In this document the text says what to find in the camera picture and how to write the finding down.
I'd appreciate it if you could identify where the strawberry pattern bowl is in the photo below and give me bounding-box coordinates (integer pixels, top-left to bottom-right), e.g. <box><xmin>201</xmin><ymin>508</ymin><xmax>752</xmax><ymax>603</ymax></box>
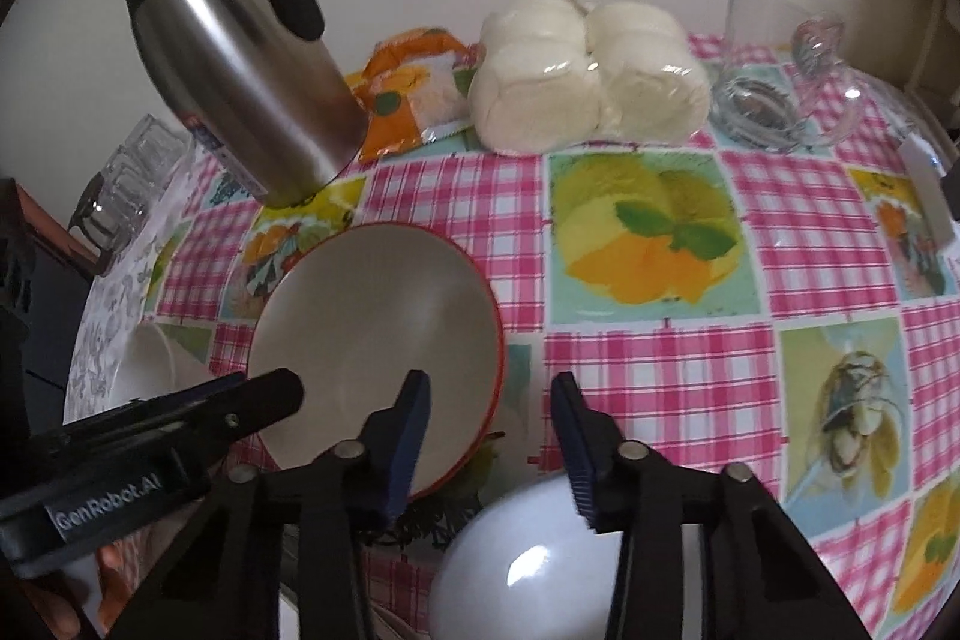
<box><xmin>247</xmin><ymin>223</ymin><xmax>506</xmax><ymax>497</ymax></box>

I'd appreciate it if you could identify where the small white bowl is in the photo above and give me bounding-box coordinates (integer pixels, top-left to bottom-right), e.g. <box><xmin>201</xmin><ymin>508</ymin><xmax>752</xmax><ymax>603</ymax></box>
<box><xmin>428</xmin><ymin>469</ymin><xmax>706</xmax><ymax>640</ymax></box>

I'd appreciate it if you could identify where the clear glass mug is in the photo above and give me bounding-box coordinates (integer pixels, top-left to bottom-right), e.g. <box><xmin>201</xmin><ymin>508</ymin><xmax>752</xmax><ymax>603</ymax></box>
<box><xmin>709</xmin><ymin>0</ymin><xmax>866</xmax><ymax>152</ymax></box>

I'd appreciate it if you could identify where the orange snack packet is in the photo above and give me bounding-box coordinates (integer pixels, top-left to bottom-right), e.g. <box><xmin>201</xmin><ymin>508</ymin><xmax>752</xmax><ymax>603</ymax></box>
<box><xmin>347</xmin><ymin>28</ymin><xmax>480</xmax><ymax>164</ymax></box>

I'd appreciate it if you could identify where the grey floral towel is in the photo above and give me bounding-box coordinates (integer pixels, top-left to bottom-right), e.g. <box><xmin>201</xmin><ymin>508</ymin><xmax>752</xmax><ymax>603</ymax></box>
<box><xmin>64</xmin><ymin>143</ymin><xmax>202</xmax><ymax>424</ymax></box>

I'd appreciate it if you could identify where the stainless steel thermos jug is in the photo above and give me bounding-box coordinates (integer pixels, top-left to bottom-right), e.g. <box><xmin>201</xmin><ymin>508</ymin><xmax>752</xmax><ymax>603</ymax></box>
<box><xmin>125</xmin><ymin>0</ymin><xmax>368</xmax><ymax>208</ymax></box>

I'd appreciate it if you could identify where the white square bowl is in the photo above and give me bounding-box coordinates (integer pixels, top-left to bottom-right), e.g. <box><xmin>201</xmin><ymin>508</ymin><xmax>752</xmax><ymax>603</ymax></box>
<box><xmin>106</xmin><ymin>323</ymin><xmax>212</xmax><ymax>409</ymax></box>

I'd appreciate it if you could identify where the clear drinking glass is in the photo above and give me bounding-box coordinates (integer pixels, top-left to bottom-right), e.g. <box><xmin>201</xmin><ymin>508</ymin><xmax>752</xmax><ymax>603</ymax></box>
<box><xmin>121</xmin><ymin>113</ymin><xmax>192</xmax><ymax>187</ymax></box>
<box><xmin>98</xmin><ymin>146</ymin><xmax>171</xmax><ymax>237</ymax></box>

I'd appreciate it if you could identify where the bag of steamed buns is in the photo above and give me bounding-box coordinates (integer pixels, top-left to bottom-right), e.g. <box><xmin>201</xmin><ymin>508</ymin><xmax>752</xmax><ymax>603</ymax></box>
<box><xmin>469</xmin><ymin>0</ymin><xmax>711</xmax><ymax>156</ymax></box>

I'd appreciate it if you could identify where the pink checkered tablecloth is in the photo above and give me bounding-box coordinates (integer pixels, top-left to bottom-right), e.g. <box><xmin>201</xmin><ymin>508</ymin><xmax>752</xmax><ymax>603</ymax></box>
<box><xmin>143</xmin><ymin>78</ymin><xmax>958</xmax><ymax>638</ymax></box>

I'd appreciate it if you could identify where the glass teapot black handle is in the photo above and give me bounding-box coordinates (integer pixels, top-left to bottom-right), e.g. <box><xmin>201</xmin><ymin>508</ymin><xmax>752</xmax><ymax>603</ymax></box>
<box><xmin>68</xmin><ymin>172</ymin><xmax>130</xmax><ymax>276</ymax></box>

